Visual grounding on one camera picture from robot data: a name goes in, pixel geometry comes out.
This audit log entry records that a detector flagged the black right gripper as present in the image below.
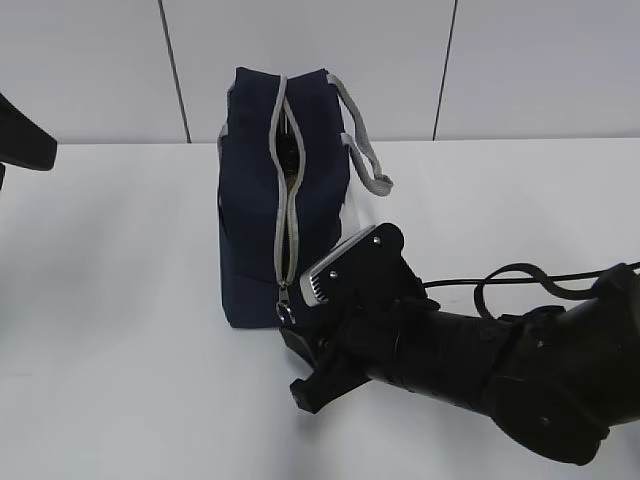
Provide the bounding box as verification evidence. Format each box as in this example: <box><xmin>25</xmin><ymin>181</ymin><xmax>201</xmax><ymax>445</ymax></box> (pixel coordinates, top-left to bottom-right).
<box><xmin>278</xmin><ymin>294</ymin><xmax>441</xmax><ymax>415</ymax></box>

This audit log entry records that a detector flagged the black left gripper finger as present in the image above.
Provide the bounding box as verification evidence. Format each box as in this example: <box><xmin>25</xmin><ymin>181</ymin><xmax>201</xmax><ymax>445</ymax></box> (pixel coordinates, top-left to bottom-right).
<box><xmin>0</xmin><ymin>95</ymin><xmax>57</xmax><ymax>182</ymax></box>

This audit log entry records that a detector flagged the navy blue lunch bag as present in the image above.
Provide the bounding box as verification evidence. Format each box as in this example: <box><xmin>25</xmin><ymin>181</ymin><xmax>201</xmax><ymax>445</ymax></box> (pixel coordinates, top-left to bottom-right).
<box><xmin>217</xmin><ymin>67</ymin><xmax>393</xmax><ymax>329</ymax></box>

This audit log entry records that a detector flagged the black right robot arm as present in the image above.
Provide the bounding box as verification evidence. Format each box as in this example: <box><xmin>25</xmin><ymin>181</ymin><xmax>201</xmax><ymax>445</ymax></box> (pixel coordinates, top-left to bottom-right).
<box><xmin>281</xmin><ymin>264</ymin><xmax>639</xmax><ymax>465</ymax></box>

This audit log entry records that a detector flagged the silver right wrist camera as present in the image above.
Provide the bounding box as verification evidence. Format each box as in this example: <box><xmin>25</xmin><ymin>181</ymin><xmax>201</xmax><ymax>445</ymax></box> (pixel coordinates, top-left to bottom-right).
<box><xmin>299</xmin><ymin>223</ymin><xmax>426</xmax><ymax>325</ymax></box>

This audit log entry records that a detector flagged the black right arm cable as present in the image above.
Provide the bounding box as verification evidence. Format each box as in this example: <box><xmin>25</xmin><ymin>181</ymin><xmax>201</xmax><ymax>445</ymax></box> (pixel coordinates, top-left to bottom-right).
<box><xmin>422</xmin><ymin>260</ymin><xmax>640</xmax><ymax>321</ymax></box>

